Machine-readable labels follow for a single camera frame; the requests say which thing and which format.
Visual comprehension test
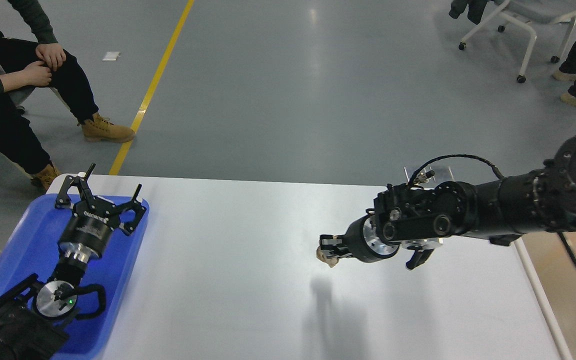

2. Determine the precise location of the blue plastic tray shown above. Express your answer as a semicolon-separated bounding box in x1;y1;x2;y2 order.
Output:
0;194;149;360

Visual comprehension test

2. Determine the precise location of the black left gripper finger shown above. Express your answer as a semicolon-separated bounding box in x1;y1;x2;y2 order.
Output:
109;183;147;235
55;162;96;208

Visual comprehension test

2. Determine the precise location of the seated person in black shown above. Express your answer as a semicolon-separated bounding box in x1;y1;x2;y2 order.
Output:
0;0;100;177

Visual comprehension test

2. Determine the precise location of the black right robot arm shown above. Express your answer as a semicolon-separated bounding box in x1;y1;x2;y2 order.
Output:
316;136;576;270

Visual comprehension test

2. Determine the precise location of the seated person's right hand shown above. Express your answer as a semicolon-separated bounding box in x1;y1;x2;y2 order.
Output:
19;60;53;87

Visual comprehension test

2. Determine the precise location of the tan work boot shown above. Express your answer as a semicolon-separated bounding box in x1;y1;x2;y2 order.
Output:
30;162;62;191
79;112;136;143

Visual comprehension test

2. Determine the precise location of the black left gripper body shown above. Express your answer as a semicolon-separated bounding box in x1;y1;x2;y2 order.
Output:
57;199;119;259

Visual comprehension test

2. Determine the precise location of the white plastic bin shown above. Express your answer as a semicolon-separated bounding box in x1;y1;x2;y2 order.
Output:
513;220;576;360

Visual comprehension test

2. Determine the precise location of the white office chair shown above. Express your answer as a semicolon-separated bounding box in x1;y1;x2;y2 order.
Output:
458;0;576;84

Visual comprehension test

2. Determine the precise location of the seated person's left hand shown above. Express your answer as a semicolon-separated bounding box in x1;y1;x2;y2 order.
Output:
35;43;67;72

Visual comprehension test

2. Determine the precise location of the metal floor plate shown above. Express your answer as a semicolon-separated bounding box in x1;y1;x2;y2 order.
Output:
403;166;423;185
432;165;455;183

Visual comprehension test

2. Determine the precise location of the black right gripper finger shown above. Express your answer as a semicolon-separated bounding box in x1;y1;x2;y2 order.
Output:
318;234;350;259

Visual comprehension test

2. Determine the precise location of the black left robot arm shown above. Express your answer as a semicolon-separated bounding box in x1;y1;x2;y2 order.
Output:
0;168;148;360

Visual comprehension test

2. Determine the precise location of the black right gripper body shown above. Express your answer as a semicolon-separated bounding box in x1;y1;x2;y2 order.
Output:
343;214;400;264

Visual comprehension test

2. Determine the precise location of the white paper scrap on floor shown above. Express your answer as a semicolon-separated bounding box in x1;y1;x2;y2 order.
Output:
102;51;121;62

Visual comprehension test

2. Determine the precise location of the dark jacket on chair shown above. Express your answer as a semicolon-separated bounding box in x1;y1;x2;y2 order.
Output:
448;0;490;25

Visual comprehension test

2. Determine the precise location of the brown paper ball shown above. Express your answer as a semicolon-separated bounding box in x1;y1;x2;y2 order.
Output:
315;246;339;268

